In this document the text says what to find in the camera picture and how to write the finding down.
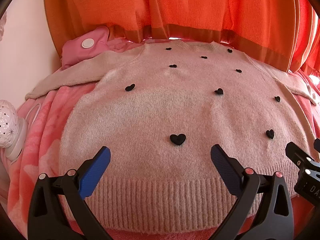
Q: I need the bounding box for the pink sweater with black hearts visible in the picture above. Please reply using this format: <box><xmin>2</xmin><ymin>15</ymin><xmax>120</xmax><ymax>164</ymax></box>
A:
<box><xmin>24</xmin><ymin>40</ymin><xmax>320</xmax><ymax>235</ymax></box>

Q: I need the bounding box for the white ceramic night lamp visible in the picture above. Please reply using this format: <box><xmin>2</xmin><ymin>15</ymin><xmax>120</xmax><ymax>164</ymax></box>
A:
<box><xmin>1</xmin><ymin>100</ymin><xmax>28</xmax><ymax>161</ymax></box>

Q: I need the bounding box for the pink fleece blanket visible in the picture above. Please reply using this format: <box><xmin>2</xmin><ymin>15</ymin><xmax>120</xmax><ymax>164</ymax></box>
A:
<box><xmin>6</xmin><ymin>38</ymin><xmax>320</xmax><ymax>240</ymax></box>

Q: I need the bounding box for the orange curtain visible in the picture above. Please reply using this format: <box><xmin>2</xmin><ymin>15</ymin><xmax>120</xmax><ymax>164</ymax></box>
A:
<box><xmin>44</xmin><ymin>0</ymin><xmax>319</xmax><ymax>74</ymax></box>

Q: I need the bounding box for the pink pouch with white button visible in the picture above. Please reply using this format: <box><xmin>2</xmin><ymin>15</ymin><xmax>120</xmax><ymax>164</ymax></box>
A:
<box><xmin>61</xmin><ymin>26</ymin><xmax>109</xmax><ymax>70</ymax></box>

